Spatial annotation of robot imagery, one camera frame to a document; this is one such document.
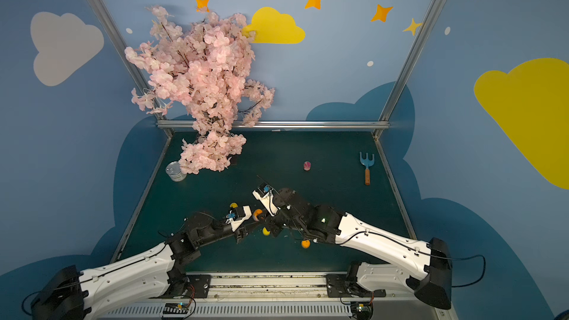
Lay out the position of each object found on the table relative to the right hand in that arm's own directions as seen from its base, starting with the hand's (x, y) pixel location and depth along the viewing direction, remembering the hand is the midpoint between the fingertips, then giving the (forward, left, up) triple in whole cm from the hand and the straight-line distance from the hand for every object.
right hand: (264, 211), depth 70 cm
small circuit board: (-26, +29, -24) cm, 45 cm away
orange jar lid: (-3, -14, -22) cm, 26 cm away
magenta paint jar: (+33, -15, -19) cm, 41 cm away
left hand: (+1, +1, -3) cm, 3 cm away
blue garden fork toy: (+39, -45, -21) cm, 63 cm away
